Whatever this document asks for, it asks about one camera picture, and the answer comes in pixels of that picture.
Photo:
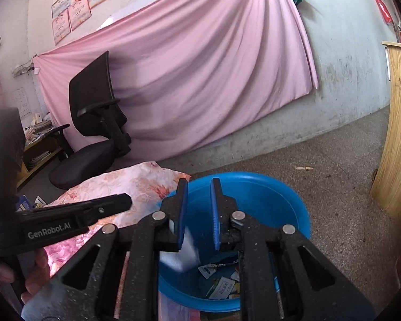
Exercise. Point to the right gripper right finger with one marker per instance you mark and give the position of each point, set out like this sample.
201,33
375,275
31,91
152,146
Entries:
225,235

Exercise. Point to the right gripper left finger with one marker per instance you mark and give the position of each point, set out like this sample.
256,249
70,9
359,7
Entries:
175,209

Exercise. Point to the green white packet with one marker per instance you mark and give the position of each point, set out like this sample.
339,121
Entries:
221,289

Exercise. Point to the person's left hand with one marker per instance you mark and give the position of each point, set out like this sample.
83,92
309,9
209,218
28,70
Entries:
36,271

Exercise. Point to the blue cardboard box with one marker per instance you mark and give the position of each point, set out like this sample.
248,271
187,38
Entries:
23,204

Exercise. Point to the blue plastic bucket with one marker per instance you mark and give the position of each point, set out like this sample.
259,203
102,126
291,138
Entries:
268,213

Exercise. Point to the stack of books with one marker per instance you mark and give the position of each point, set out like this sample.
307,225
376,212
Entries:
38,128

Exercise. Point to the black office chair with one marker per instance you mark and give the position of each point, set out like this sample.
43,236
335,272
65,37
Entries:
94,112

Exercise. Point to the wooden cabinet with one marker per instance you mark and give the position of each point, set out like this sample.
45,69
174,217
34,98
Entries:
386,188

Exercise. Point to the wooden wall shelf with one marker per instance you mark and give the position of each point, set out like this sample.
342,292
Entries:
36,157

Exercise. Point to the wall calendar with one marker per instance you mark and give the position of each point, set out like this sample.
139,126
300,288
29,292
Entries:
20,100

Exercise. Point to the pink wall curtain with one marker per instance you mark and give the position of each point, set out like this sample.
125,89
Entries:
189,72

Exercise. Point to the red paper wall decoration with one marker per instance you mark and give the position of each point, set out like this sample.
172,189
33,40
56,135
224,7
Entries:
384,12

